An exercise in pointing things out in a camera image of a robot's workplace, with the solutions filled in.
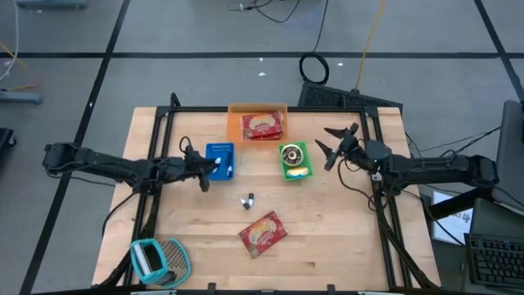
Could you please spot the black keyboard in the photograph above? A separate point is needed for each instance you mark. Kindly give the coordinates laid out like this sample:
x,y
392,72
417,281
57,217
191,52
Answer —
x,y
497,260

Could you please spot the black perforated metal panel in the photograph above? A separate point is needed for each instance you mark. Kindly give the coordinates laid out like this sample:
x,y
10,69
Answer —
x,y
348,97

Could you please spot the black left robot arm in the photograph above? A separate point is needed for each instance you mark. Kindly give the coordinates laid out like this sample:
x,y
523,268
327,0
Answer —
x,y
123,166

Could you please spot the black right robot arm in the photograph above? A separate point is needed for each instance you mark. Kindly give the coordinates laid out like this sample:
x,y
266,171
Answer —
x,y
430,166

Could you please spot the grey monitor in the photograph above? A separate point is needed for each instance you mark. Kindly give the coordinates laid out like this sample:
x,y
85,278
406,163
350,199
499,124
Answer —
x,y
511,151

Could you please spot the blue plastic basket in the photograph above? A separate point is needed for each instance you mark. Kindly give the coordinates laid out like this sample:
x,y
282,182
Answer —
x,y
221,174

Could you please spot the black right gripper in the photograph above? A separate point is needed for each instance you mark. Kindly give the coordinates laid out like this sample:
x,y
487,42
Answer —
x,y
348,147

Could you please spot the black and white marker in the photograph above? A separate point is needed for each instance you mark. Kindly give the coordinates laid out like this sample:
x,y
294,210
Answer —
x,y
251,198
230,167
218,160
245,203

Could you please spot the black aluminium table frame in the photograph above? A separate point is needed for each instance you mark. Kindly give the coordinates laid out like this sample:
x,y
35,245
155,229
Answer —
x,y
196,109

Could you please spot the chocolate frosted toy donut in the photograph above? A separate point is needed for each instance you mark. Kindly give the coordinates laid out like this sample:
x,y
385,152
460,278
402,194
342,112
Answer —
x,y
292,155

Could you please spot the white paper sheet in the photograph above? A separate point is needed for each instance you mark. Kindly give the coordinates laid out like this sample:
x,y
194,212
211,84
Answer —
x,y
450,221

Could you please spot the teal metal box grater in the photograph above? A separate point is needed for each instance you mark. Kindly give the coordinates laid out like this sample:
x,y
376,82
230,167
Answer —
x,y
161,262

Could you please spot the red plastic-wrapped packet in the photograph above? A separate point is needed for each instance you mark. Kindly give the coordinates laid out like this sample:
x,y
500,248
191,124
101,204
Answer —
x,y
262,234
262,124

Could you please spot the green plastic basket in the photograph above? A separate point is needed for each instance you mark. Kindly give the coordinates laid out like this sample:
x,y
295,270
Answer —
x,y
309,164

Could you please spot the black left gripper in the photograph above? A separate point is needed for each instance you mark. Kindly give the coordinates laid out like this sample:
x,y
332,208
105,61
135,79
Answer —
x,y
200,168

